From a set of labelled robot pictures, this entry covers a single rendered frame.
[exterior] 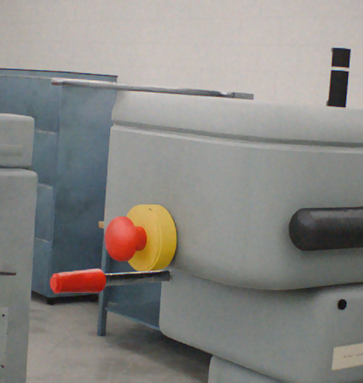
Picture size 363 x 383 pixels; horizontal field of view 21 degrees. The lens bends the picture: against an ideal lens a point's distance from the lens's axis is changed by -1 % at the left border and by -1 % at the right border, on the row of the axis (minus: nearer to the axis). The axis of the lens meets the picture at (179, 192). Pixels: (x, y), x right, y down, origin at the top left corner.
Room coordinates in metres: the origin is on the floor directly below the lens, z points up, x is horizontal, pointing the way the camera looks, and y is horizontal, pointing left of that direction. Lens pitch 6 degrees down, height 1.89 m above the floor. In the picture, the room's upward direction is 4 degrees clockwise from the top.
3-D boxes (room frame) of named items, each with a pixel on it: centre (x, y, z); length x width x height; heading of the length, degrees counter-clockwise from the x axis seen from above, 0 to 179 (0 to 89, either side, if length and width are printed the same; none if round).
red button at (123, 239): (0.85, 0.04, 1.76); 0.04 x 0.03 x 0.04; 39
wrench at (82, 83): (1.00, 0.03, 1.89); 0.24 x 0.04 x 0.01; 131
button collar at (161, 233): (0.87, 0.02, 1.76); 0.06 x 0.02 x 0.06; 39
